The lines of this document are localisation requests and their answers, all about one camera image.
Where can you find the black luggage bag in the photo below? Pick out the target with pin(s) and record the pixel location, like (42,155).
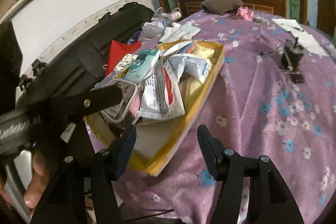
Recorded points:
(79,66)

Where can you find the white blue wipes pack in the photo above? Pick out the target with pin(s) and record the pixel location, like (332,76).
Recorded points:
(194,65)

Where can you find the purple floral tablecloth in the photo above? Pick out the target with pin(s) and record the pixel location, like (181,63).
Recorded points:
(255,109)

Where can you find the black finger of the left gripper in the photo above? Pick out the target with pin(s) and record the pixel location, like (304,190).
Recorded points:
(92,101)

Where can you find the grey brown cushion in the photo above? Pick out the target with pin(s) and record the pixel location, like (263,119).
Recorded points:
(220,7)

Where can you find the patterned small carton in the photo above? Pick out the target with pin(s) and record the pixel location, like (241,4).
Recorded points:
(124,63)

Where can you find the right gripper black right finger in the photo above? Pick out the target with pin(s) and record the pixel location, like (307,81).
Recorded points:
(270,200)

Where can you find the white printed pouch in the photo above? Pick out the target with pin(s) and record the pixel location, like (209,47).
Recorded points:
(154,101)

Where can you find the person's left hand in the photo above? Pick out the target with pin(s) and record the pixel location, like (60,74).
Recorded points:
(43,170)

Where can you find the orange red shopping bag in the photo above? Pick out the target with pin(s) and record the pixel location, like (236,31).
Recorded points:
(117,51)

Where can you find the white paper sheets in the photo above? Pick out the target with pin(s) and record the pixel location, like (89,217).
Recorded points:
(304,38)

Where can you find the white red plastic bag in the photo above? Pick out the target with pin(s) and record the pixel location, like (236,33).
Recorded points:
(176,107)

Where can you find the blue sponge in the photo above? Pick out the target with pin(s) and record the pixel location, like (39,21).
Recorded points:
(177,47)

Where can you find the clear plastic bags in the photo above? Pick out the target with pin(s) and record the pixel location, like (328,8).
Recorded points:
(159,21)

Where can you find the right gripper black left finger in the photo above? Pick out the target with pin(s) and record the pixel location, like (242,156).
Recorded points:
(63,200)

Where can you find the yellow plush towel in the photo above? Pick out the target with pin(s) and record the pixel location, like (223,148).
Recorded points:
(193,86)

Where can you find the brown wooden door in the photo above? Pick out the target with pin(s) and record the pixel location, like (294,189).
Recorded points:
(326,17)

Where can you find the teal tissue pack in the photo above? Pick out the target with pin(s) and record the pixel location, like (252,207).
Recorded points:
(142,65)

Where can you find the pink cloth scrunchie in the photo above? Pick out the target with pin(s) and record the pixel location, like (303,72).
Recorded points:
(245,13)

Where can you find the clear zip pouch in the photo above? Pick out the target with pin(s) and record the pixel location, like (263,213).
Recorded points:
(117,114)

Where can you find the yellow edged white box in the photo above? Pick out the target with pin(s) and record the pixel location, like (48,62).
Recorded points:
(157,141)

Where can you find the black electric motor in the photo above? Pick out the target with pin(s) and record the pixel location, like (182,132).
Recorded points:
(292,55)

